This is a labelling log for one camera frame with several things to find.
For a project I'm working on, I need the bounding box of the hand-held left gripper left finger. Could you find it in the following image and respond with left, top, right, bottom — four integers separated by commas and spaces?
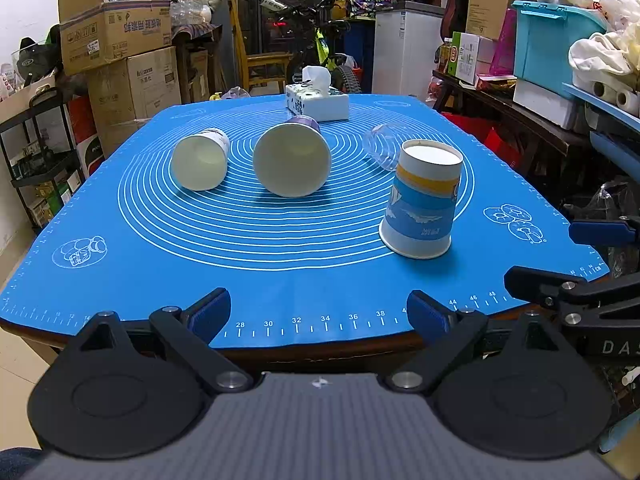
64, 287, 255, 395

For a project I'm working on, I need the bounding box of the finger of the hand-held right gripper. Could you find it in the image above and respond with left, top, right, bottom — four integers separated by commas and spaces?
504, 266, 640, 330
567, 215, 640, 249

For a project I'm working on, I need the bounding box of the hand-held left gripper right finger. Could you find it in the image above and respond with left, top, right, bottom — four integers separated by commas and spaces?
386, 290, 577, 394

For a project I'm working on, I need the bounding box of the blue and yellow paper cup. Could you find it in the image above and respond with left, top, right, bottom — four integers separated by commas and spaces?
378, 140, 464, 260

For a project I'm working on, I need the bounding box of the small white paper cup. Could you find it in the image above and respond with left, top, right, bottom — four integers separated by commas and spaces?
169, 128, 232, 192

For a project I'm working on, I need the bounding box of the clear plastic cup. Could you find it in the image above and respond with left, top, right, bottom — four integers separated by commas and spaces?
363, 122, 417, 174

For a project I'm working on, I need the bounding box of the large purple paper cup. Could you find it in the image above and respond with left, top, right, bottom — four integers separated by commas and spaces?
252, 115, 332, 199

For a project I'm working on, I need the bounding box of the blue silicone baking mat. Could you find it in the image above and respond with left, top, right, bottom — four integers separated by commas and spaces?
0, 92, 612, 353

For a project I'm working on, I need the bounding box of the white paper roll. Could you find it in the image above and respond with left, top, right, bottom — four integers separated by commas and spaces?
586, 80, 616, 103
615, 89, 640, 116

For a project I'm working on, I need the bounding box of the red bag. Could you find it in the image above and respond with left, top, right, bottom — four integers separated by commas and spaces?
442, 112, 522, 172

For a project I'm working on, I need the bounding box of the white foam box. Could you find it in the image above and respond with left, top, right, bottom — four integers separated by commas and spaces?
513, 79, 582, 130

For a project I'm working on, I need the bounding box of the dark wooden side table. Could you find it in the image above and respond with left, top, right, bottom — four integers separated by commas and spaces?
432, 70, 592, 177

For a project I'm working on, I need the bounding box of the cream cloth bundle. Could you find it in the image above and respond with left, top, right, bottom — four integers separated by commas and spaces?
568, 30, 640, 92

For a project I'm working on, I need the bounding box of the turquoise plastic storage bin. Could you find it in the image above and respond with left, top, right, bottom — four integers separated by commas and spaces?
510, 0, 624, 99

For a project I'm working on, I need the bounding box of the red carton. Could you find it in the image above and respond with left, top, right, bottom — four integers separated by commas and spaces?
67, 95, 106, 179

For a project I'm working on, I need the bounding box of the green and white carton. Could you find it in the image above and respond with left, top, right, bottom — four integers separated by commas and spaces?
446, 31, 496, 86

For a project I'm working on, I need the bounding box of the black metal shelf rack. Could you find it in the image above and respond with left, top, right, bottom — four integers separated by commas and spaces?
0, 85, 92, 232

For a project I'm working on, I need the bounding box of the large closed cardboard box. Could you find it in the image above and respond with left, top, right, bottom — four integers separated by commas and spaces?
85, 46, 182, 147

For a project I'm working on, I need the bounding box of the white tissue box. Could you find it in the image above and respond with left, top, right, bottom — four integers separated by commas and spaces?
285, 66, 350, 122

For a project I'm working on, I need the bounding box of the wooden chair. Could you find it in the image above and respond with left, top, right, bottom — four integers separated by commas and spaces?
229, 0, 294, 96

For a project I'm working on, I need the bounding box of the white small fridge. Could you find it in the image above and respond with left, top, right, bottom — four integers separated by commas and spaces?
371, 1, 446, 97

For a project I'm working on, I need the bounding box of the black bicycle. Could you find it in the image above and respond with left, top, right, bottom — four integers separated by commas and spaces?
257, 0, 364, 95

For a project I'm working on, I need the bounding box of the open cardboard box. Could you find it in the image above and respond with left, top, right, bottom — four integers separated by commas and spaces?
57, 0, 174, 77

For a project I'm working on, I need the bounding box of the black helmet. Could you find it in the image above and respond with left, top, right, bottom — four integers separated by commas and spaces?
15, 37, 64, 84

